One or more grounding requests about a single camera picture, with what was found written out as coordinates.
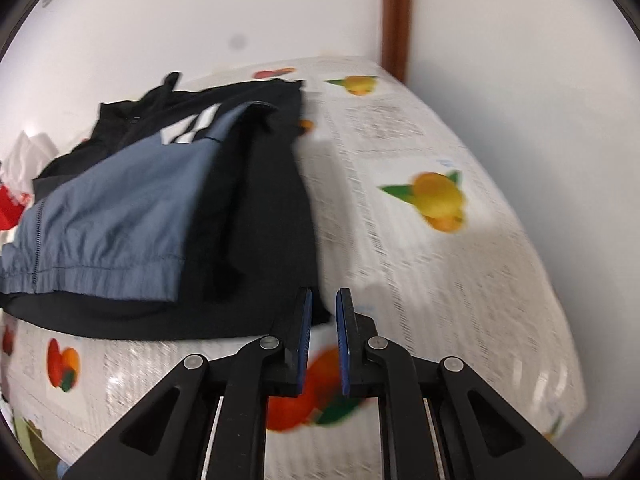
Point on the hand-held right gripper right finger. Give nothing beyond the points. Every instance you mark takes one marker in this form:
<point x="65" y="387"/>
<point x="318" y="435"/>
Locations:
<point x="343" y="345"/>

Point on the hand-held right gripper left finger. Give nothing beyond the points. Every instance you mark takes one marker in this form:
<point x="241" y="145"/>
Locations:
<point x="304" y="340"/>

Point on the black white blue jacket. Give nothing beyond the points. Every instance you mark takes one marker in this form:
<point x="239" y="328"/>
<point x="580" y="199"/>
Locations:
<point x="125" y="210"/>

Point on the fruit print white blanket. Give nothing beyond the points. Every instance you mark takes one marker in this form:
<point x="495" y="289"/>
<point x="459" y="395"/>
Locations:
<point x="425" y="285"/>

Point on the red paper bag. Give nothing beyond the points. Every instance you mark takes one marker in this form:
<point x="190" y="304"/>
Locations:
<point x="12" y="207"/>

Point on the white plastic bag red logo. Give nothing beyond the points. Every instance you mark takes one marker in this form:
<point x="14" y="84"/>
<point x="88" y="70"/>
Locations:
<point x="30" y="157"/>

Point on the brown wooden door frame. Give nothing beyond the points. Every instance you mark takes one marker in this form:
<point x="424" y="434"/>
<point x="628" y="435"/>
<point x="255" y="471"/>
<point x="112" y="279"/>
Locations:
<point x="396" y="15"/>

